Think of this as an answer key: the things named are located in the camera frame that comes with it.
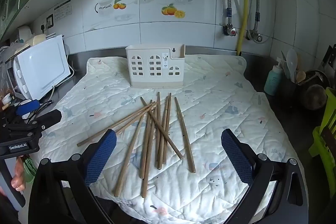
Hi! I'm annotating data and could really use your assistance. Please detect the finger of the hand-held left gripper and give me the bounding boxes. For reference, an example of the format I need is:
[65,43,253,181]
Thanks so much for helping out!
[28,109,62,133]
[16,99,40,116]

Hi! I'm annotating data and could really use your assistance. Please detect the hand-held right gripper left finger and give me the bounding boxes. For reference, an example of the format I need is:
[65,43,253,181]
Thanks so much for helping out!
[28,129,117,224]

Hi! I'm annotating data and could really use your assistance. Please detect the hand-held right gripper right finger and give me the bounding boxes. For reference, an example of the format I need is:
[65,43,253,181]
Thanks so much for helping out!
[221,129,309,224]

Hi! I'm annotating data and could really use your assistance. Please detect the pile of wooden chopsticks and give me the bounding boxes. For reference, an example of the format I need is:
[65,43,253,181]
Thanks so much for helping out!
[77,92,196,198]

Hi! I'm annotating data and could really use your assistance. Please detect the white plastic utensil holder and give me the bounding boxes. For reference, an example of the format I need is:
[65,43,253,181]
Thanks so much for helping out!
[125,44,186,88]

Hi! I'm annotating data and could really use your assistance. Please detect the person's left hand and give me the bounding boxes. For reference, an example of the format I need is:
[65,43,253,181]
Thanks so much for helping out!
[0,157,27,197]

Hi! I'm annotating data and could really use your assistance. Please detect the white microwave oven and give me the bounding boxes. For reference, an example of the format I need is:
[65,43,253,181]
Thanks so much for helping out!
[13,34,72,101]

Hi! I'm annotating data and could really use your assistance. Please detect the white quilted printed mat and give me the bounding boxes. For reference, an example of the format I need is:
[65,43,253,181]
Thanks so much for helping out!
[34,55,297,224]

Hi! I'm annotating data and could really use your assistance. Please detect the white plastic appliance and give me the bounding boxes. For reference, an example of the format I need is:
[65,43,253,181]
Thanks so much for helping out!
[17,25,34,42]

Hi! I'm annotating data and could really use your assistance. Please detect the teal pump bottle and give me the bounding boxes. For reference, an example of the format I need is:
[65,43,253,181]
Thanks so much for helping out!
[264,60,285,96]

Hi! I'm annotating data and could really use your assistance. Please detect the green plastic stool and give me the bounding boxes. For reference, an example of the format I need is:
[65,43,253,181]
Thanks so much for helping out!
[308,87,336,159]

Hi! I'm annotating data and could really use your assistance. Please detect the black utensil container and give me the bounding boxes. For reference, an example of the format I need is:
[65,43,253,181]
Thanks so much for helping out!
[282,74,302,104]

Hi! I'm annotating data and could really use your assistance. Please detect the black cooking pot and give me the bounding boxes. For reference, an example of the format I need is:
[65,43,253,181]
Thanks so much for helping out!
[299,70,331,110]

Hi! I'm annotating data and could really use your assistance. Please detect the white rice paddle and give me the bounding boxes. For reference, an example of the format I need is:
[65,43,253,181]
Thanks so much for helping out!
[286,49,298,80]

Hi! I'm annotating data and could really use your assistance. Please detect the metal angle valve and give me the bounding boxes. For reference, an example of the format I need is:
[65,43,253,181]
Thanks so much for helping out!
[247,30,264,43]

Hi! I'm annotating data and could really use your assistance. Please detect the kitchen cleaver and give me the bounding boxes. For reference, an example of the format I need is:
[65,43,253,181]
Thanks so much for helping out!
[319,44,336,72]

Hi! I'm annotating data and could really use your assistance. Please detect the yellow gas pipe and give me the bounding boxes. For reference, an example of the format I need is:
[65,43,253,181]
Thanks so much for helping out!
[236,0,255,56]

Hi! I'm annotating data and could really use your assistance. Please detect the black cables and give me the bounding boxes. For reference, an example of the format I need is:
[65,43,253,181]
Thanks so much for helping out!
[25,99,54,122]

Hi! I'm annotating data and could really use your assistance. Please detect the white power cord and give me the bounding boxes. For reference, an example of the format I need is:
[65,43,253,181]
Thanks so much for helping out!
[50,67,76,98]

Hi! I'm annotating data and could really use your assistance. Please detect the printed wall sticker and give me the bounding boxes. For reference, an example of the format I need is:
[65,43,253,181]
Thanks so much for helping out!
[53,0,72,20]

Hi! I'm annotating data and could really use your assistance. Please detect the red handle water valve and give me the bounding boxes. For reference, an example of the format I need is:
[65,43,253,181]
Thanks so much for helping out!
[223,25,238,36]

